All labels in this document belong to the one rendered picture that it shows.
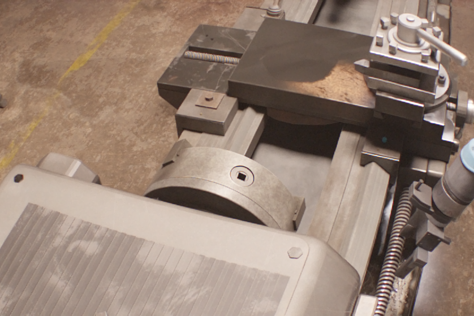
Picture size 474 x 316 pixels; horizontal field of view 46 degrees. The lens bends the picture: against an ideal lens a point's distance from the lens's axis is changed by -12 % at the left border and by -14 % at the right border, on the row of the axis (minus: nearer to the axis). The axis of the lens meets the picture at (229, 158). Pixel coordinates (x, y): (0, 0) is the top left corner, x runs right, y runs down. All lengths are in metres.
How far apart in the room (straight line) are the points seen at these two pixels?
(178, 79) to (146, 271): 1.04
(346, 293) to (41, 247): 0.36
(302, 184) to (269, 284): 0.95
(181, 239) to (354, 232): 0.67
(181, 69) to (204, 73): 0.07
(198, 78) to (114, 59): 1.73
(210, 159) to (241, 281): 0.33
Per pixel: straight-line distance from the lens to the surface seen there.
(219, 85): 1.63
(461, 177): 1.23
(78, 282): 0.69
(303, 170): 1.61
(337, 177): 1.44
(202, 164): 0.95
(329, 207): 1.38
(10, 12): 4.27
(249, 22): 1.88
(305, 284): 0.66
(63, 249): 0.72
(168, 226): 0.71
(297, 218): 1.00
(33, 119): 3.13
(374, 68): 1.34
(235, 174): 0.93
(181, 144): 1.00
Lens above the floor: 1.88
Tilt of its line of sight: 45 degrees down
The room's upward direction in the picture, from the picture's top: 5 degrees counter-clockwise
